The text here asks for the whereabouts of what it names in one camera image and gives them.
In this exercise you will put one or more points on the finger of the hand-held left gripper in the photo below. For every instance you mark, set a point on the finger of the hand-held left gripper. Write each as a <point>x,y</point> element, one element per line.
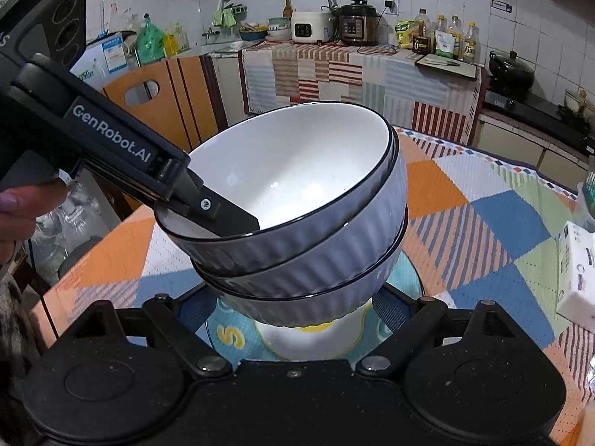
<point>218,216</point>

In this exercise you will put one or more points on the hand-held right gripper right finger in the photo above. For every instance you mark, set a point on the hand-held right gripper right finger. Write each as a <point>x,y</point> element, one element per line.
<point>395,311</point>

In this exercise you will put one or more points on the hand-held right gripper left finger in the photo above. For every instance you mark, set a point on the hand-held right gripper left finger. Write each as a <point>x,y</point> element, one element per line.
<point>202,309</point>

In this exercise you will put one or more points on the blue fried egg plate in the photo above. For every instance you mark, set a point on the blue fried egg plate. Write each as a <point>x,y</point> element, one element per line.
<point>232,334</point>

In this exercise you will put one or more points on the white ribbed bowl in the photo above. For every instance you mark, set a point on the white ribbed bowl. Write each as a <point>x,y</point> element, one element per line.
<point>325,306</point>
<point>302,162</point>

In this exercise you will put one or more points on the person's left hand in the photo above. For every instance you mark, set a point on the person's left hand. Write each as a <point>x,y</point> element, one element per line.
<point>18,209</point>

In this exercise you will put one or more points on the white blue printed box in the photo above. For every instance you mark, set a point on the white blue printed box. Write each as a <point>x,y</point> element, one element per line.
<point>107,55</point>

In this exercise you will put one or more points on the green plastic bag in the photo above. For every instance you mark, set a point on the green plastic bag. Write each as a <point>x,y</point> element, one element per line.
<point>151,42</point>

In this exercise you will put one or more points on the orange wooden chair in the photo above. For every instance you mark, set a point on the orange wooden chair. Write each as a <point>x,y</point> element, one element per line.
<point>186,88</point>

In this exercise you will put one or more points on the yellow plastic bag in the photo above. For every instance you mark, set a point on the yellow plastic bag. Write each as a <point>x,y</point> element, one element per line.
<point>176,39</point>

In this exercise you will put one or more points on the striped counter cloth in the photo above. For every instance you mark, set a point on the striped counter cloth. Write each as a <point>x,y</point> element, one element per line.
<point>325,74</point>

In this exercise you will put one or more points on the blue basin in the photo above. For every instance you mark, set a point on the blue basin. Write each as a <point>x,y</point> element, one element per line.
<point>253,33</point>

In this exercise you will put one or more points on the white tissue pack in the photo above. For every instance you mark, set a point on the white tissue pack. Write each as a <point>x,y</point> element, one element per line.
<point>578,278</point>

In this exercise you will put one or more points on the green cloth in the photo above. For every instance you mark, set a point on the green cloth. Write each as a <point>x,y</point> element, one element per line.
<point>227,17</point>

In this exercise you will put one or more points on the cream base cabinets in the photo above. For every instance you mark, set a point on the cream base cabinets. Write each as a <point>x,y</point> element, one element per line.
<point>506,141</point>

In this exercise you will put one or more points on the white rice cooker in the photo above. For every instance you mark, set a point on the white rice cooker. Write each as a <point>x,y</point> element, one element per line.
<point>309,28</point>

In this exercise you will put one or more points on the clear plastic container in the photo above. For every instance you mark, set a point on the clear plastic container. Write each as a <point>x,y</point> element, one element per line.
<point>586,195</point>

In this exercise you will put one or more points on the black pressure cooker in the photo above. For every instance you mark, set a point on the black pressure cooker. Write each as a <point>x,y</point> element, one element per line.
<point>358,23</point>

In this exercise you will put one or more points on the dark cutting board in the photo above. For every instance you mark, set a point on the dark cutting board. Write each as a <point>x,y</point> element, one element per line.
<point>465,70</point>

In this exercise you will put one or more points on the black gas stove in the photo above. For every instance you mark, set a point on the black gas stove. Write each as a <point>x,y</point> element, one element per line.
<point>548,111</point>

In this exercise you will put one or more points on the kitchen knife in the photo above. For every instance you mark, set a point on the kitchen knife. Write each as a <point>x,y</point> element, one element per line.
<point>441,62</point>

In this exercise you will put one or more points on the yellow snack bag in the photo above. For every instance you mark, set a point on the yellow snack bag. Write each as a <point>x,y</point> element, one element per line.
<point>404,32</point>

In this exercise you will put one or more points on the black cooking pot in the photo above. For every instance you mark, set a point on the black cooking pot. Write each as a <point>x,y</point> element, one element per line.
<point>511,72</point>

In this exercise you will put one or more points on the yellow oil bottle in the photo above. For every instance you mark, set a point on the yellow oil bottle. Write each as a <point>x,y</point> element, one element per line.
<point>470,44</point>
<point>442,32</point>
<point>458,37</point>

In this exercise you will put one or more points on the white lidded pot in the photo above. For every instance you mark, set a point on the white lidded pot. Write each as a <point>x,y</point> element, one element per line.
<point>578,100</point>

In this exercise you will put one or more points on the wall power socket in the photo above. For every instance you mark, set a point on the wall power socket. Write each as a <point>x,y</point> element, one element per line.
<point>391,6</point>

